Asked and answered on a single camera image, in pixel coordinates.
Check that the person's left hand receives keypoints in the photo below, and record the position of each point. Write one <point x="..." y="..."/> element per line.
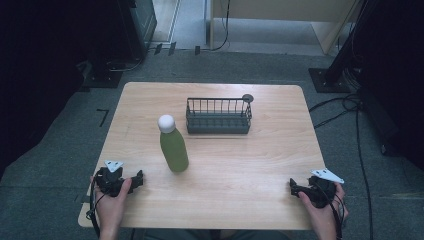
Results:
<point x="110" y="208"/>

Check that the black metal stand with base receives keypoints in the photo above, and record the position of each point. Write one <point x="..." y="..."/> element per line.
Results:
<point x="333" y="78"/>

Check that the light wooden furniture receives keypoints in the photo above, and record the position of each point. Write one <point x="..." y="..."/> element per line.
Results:
<point x="283" y="10"/>

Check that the person's right hand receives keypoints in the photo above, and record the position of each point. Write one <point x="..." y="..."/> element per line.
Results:
<point x="321" y="216"/>

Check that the black flat stand base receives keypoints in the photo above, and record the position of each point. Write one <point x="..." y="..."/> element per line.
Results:
<point x="103" y="78"/>

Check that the green bottle with white cap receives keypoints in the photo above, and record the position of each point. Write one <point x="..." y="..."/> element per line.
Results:
<point x="174" y="150"/>

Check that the black equipment cabinet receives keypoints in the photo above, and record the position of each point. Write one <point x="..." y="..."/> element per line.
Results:
<point x="141" y="23"/>

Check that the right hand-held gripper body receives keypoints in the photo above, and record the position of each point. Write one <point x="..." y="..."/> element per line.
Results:
<point x="321" y="191"/>

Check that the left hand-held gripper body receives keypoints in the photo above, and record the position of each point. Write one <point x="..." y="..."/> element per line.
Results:
<point x="108" y="181"/>

